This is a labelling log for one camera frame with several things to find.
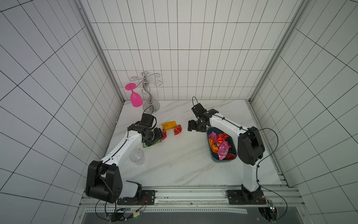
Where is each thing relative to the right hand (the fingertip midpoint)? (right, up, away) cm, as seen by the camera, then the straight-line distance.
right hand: (188, 129), depth 92 cm
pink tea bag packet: (+18, -5, +2) cm, 19 cm away
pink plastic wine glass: (-37, +21, +4) cm, 42 cm away
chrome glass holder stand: (-31, +17, +22) cm, 41 cm away
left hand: (-18, -6, -8) cm, 21 cm away
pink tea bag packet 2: (+21, -11, -8) cm, 25 cm away
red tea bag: (-7, -1, +5) cm, 9 cm away
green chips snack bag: (-25, -7, -16) cm, 31 cm away
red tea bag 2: (-16, -4, +5) cm, 18 cm away
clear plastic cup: (-33, -16, -5) cm, 37 cm away
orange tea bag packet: (+17, -12, -4) cm, 21 cm away
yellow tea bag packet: (-13, +2, +9) cm, 16 cm away
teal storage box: (+15, -15, -11) cm, 24 cm away
